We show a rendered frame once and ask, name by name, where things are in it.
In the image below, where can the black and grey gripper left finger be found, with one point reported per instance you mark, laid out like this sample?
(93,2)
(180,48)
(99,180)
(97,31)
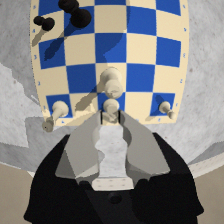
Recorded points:
(72,160)

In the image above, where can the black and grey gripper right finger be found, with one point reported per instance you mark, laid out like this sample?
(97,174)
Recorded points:
(150,157)

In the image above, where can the blue and cream chessboard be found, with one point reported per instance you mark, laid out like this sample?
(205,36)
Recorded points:
(146,40)

